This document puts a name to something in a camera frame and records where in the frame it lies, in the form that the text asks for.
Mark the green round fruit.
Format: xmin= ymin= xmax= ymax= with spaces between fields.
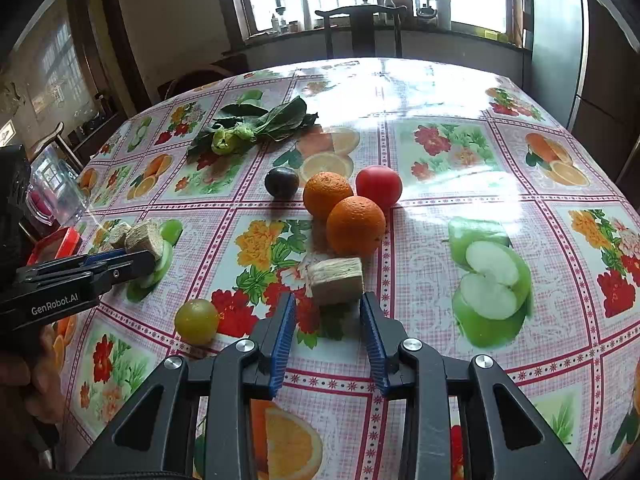
xmin=174 ymin=298 xmax=220 ymax=346

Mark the clear glass mug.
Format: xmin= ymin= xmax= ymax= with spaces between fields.
xmin=29 ymin=144 xmax=85 ymax=227

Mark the orange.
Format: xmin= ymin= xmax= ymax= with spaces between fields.
xmin=303 ymin=171 xmax=355 ymax=219
xmin=326 ymin=195 xmax=387 ymax=257

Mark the beige sugarcane piece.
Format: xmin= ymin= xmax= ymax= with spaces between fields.
xmin=306 ymin=257 xmax=364 ymax=307
xmin=108 ymin=222 xmax=132 ymax=250
xmin=124 ymin=220 xmax=165 ymax=261

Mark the dark wooden chair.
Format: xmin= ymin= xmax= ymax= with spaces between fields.
xmin=314 ymin=4 xmax=408 ymax=59

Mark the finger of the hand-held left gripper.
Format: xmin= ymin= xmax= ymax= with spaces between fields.
xmin=27 ymin=251 xmax=127 ymax=272
xmin=15 ymin=250 xmax=157 ymax=294

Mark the grey refrigerator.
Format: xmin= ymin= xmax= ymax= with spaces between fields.
xmin=529 ymin=0 xmax=592 ymax=128

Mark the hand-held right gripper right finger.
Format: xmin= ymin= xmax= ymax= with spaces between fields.
xmin=360 ymin=291 xmax=588 ymax=480

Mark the person's left hand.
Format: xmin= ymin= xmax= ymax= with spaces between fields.
xmin=0 ymin=322 xmax=68 ymax=426

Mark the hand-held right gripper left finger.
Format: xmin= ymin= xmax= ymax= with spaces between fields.
xmin=75 ymin=292 xmax=297 ymax=480

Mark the round back wooden chair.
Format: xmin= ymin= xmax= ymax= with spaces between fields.
xmin=164 ymin=69 xmax=232 ymax=102

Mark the framed glass panel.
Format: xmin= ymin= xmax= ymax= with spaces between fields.
xmin=0 ymin=7 xmax=103 ymax=136

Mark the curved rail wooden chair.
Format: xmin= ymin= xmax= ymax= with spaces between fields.
xmin=29 ymin=121 xmax=85 ymax=173

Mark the leafy green vegetable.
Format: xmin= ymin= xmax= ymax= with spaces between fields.
xmin=186 ymin=96 xmax=319 ymax=162

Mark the fruit and flower print tablecloth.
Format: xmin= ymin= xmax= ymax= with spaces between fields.
xmin=50 ymin=57 xmax=640 ymax=480

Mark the dark purple plum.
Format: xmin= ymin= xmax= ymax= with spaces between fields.
xmin=264 ymin=166 xmax=300 ymax=198

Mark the red tomato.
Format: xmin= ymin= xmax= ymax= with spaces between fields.
xmin=355 ymin=165 xmax=403 ymax=208

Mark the red tray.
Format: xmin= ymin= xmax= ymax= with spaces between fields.
xmin=27 ymin=226 xmax=82 ymax=266

